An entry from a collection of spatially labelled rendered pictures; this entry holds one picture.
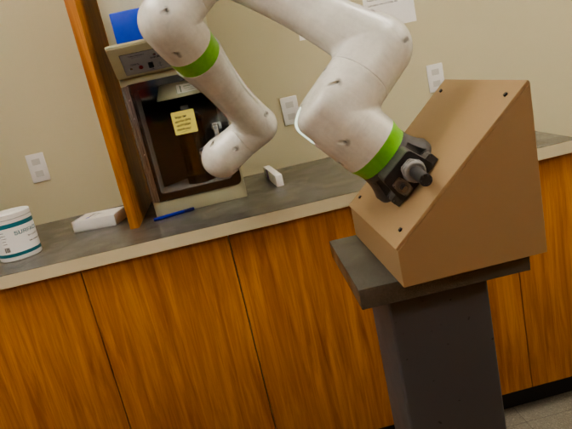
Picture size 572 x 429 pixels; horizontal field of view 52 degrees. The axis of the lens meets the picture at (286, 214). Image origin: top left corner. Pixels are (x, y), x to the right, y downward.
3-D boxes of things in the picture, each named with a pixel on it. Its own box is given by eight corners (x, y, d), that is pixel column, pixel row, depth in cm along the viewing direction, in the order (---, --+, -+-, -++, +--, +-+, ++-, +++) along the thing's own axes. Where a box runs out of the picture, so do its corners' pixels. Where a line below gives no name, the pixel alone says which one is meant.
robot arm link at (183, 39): (188, -19, 114) (151, -31, 120) (151, 33, 112) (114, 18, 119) (232, 39, 129) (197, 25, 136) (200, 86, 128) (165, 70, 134)
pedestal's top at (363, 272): (531, 270, 107) (529, 249, 106) (362, 310, 105) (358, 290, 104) (463, 225, 138) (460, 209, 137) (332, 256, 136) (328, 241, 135)
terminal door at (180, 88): (155, 203, 199) (122, 86, 189) (242, 183, 201) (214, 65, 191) (155, 203, 198) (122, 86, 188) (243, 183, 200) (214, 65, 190)
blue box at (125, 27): (121, 46, 185) (113, 17, 183) (152, 39, 186) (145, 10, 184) (117, 44, 176) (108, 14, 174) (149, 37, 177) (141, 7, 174)
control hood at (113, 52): (117, 80, 188) (109, 48, 186) (216, 59, 191) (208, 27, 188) (112, 80, 177) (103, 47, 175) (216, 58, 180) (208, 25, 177)
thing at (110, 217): (88, 223, 216) (84, 213, 215) (128, 215, 213) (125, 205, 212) (74, 233, 204) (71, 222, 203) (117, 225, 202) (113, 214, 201)
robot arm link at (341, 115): (421, 113, 110) (344, 50, 106) (377, 180, 108) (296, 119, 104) (391, 121, 123) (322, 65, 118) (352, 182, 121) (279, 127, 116)
